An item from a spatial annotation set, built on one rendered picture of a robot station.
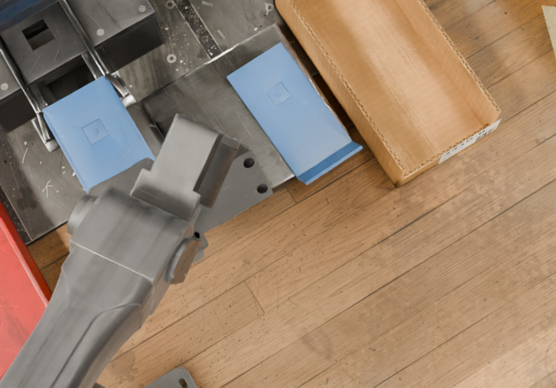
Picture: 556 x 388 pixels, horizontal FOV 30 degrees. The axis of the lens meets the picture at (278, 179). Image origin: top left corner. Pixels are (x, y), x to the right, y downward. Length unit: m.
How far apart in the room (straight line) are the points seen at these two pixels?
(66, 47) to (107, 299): 0.44
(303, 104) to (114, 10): 0.22
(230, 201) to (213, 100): 0.26
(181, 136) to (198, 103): 0.33
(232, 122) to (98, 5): 0.18
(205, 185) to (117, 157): 0.24
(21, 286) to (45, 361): 0.43
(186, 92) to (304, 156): 0.15
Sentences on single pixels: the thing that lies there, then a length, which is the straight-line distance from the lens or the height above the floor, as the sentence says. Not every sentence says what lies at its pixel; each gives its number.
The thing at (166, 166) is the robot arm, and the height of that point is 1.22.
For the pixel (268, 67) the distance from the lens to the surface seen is 1.12.
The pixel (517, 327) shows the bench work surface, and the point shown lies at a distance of 1.10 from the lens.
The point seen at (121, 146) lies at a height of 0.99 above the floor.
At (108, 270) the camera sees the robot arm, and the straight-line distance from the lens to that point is 0.72.
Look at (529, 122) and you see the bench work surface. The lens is 1.15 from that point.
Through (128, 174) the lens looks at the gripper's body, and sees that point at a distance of 0.91.
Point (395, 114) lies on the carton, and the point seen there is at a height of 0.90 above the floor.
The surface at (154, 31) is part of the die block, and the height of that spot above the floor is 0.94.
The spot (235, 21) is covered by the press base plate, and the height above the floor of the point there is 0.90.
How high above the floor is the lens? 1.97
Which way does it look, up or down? 75 degrees down
